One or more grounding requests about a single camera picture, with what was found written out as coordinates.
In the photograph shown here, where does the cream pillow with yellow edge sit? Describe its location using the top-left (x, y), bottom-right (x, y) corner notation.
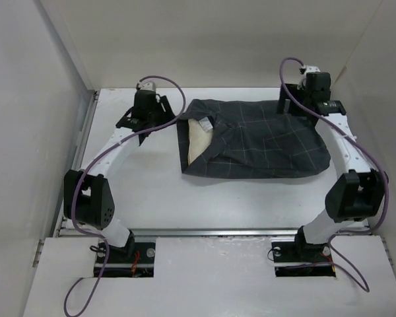
top-left (187, 117), bottom-right (214, 164)

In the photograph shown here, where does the dark plaid pillowcase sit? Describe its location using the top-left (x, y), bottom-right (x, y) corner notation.
top-left (176, 99), bottom-right (331, 179)

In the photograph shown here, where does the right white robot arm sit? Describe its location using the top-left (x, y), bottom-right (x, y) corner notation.
top-left (278, 66), bottom-right (385, 260)

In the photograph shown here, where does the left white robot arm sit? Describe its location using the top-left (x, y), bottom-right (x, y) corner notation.
top-left (63, 89), bottom-right (176, 262)

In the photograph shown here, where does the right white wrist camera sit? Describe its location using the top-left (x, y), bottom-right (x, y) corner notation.
top-left (299, 65), bottom-right (320, 76)

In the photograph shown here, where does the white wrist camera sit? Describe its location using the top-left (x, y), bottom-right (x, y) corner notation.
top-left (137, 80), bottom-right (157, 94)
top-left (299, 65), bottom-right (320, 76)

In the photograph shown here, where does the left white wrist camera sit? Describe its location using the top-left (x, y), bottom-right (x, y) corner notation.
top-left (137, 80), bottom-right (157, 94)

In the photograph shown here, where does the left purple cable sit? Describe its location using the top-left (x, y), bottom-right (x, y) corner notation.
top-left (63, 75), bottom-right (186, 317)

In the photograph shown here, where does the purple cable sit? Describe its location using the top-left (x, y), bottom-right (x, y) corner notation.
top-left (63, 75), bottom-right (186, 317)
top-left (279, 57), bottom-right (391, 293)

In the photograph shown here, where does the left aluminium rail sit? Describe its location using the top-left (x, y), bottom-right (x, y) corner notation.
top-left (48, 90), bottom-right (99, 237)

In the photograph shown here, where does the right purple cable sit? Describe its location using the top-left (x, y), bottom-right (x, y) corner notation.
top-left (279, 57), bottom-right (391, 293)

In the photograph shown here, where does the front aluminium rail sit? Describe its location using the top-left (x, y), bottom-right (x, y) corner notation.
top-left (52, 227), bottom-right (372, 239)

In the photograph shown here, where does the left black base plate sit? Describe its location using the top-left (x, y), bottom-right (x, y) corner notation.
top-left (90, 242), bottom-right (156, 278)

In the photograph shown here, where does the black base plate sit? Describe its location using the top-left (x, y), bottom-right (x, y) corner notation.
top-left (267, 241), bottom-right (336, 277)
top-left (90, 242), bottom-right (156, 278)

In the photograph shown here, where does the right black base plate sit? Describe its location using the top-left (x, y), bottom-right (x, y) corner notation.
top-left (267, 241), bottom-right (336, 277)

